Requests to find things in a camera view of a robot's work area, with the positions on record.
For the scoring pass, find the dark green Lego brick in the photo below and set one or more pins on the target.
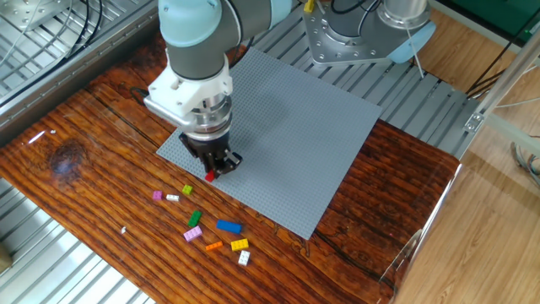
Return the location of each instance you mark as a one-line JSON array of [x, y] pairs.
[[194, 218]]

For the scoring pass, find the silver robot mounting plate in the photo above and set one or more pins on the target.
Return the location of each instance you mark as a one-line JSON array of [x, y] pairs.
[[333, 46]]

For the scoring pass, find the yellow plastic clip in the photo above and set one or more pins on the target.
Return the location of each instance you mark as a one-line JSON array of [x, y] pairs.
[[309, 6]]

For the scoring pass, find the aluminium table edge rail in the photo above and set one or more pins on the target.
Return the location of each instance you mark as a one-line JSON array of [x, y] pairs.
[[63, 72]]

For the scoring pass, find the small magenta Lego brick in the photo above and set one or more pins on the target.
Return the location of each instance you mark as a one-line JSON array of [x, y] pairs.
[[157, 195]]

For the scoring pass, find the small white Lego brick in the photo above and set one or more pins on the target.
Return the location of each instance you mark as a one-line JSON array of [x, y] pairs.
[[172, 197]]

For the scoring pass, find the grey Lego baseplate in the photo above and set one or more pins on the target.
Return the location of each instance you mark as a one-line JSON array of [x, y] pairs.
[[295, 139]]

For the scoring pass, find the thin orange Lego brick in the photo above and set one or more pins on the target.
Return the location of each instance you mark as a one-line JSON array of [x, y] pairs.
[[214, 245]]

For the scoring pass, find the wide white Lego brick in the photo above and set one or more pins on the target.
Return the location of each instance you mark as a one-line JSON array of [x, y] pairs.
[[244, 257]]

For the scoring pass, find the small lime Lego brick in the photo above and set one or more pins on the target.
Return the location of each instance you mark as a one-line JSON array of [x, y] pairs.
[[187, 189]]

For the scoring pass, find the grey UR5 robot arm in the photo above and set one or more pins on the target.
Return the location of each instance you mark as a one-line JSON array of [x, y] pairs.
[[198, 46]]

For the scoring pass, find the red Lego brick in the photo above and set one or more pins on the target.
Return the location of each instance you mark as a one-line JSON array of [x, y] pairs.
[[209, 176]]

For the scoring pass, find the silver perforated mount plate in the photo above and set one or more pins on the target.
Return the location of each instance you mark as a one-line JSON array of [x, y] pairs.
[[25, 10]]

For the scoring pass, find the aluminium frame post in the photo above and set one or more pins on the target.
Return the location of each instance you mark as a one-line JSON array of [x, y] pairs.
[[506, 78]]

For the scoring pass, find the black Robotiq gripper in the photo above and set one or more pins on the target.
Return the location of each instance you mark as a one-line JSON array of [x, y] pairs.
[[206, 145]]

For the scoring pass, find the pink Lego brick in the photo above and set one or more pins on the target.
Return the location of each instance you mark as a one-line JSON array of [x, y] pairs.
[[192, 233]]

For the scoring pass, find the long blue Lego brick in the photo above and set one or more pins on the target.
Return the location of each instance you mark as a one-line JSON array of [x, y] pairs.
[[229, 226]]

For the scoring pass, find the yellow Lego brick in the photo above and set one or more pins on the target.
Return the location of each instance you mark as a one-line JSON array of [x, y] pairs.
[[239, 244]]

